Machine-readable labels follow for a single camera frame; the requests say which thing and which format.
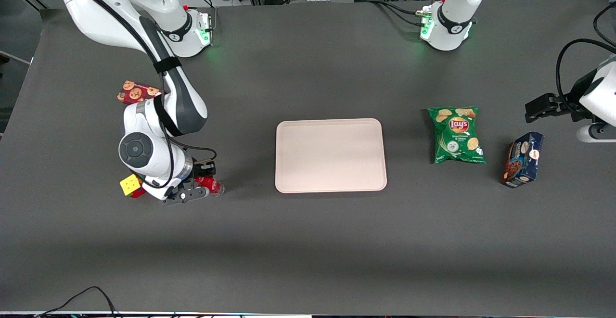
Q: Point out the red cookie box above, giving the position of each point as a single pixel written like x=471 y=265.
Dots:
x=134 y=92

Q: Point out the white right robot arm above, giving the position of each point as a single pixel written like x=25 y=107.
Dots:
x=106 y=19

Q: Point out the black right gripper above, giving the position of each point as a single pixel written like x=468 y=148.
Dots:
x=204 y=169

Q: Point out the green lays chips bag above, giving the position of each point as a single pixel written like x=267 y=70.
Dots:
x=457 y=135

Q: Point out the colourful rubiks cube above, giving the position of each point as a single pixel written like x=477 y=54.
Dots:
x=130 y=184

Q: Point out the dark blue cookie box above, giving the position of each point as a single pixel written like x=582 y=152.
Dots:
x=522 y=159

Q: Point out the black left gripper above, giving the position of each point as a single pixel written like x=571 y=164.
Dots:
x=564 y=103

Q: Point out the dark grey table mat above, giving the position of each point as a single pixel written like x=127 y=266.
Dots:
x=308 y=246

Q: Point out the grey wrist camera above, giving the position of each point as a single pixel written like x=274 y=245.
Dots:
x=185 y=196
x=594 y=133

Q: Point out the beige plastic tray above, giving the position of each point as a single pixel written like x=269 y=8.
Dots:
x=331 y=156

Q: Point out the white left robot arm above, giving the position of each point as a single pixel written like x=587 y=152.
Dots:
x=452 y=24

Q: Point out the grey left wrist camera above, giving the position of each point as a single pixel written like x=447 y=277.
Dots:
x=594 y=133

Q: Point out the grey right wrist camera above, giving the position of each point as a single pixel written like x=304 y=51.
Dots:
x=185 y=196

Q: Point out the red coke bottle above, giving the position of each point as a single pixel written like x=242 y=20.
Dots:
x=216 y=188

